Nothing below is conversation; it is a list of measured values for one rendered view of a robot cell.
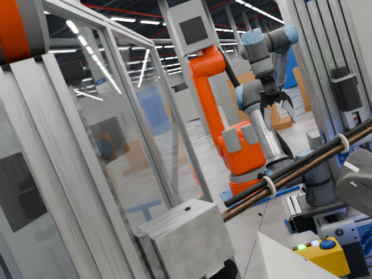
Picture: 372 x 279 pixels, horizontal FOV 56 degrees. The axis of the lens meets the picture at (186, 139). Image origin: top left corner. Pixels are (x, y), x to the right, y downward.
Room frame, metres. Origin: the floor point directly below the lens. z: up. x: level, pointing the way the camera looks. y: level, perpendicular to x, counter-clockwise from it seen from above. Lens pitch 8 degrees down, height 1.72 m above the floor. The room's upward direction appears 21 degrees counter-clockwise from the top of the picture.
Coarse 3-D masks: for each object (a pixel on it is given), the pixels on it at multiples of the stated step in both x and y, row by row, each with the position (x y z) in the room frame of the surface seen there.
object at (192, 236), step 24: (168, 216) 0.43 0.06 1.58; (192, 216) 0.40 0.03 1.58; (216, 216) 0.41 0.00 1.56; (144, 240) 0.38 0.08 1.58; (168, 240) 0.38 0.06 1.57; (192, 240) 0.39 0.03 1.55; (216, 240) 0.40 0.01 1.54; (168, 264) 0.37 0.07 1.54; (192, 264) 0.39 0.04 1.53; (216, 264) 0.40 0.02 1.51
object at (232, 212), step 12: (360, 132) 0.58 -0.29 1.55; (336, 144) 0.56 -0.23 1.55; (324, 156) 0.54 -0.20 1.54; (300, 168) 0.51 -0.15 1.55; (312, 168) 0.52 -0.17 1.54; (276, 180) 0.50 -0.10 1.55; (288, 180) 0.50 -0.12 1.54; (264, 192) 0.48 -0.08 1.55; (240, 204) 0.46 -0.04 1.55; (252, 204) 0.47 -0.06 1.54; (228, 216) 0.45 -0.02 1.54
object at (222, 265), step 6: (222, 264) 0.43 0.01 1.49; (228, 264) 0.43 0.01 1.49; (234, 264) 0.44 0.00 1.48; (216, 270) 0.42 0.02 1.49; (222, 270) 0.42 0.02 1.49; (228, 270) 0.42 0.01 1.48; (234, 270) 0.43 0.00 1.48; (204, 276) 0.42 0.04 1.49; (210, 276) 0.42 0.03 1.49; (216, 276) 0.42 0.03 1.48; (222, 276) 0.42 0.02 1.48; (228, 276) 0.42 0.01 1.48; (234, 276) 0.43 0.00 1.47
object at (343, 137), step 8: (368, 120) 0.59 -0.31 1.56; (352, 128) 0.58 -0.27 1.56; (360, 128) 0.58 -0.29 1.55; (336, 136) 0.57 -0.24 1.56; (344, 136) 0.56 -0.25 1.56; (328, 144) 0.55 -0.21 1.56; (344, 144) 0.56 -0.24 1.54; (312, 152) 0.53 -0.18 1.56; (320, 152) 0.53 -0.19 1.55; (344, 152) 0.56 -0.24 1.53; (304, 160) 0.52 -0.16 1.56; (288, 168) 0.50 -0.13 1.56; (272, 176) 0.49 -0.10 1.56; (280, 176) 0.50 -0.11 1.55; (256, 184) 0.48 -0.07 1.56; (264, 184) 0.48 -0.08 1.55; (272, 184) 0.48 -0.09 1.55; (248, 192) 0.47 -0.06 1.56; (272, 192) 0.48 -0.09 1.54; (232, 200) 0.46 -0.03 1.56
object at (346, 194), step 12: (348, 156) 0.77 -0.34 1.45; (360, 156) 0.78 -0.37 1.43; (348, 168) 0.73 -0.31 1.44; (360, 168) 0.74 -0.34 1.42; (360, 180) 0.71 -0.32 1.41; (336, 192) 0.67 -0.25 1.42; (348, 192) 0.68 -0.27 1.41; (360, 192) 0.68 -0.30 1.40; (348, 204) 0.66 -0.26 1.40; (360, 204) 0.66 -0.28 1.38
